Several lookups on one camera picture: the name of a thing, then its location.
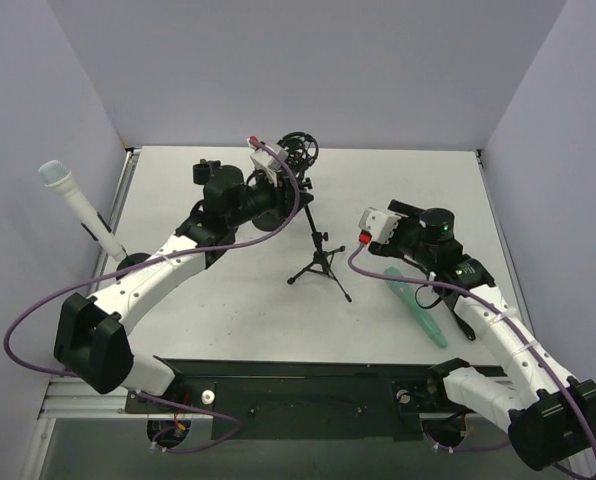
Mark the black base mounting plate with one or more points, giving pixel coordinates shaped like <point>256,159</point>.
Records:
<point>307,401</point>

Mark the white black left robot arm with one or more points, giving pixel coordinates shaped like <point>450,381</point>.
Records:
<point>92,339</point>

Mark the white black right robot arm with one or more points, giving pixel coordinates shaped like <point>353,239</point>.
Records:
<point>547,413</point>

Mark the black clip microphone stand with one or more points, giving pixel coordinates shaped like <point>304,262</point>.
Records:
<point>208,174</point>

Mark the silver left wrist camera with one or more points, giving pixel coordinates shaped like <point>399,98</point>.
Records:
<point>265,157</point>

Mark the black round base stand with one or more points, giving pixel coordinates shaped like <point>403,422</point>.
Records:
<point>131,260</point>

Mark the black tripod microphone stand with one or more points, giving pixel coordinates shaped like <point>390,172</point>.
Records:
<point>313,225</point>

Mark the mint green microphone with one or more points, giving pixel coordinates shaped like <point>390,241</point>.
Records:
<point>422,316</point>

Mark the aluminium frame rail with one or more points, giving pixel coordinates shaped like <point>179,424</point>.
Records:
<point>547,413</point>

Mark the black handheld microphone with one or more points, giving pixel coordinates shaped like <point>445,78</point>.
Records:
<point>461,324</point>

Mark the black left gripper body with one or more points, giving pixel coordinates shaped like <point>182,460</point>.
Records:
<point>288,192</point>

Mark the black shock mount stand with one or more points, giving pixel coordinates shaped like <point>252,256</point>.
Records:
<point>268,222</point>

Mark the white microphone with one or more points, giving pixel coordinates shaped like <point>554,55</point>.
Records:
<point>57,177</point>

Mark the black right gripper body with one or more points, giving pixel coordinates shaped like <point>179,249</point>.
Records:
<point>395,208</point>

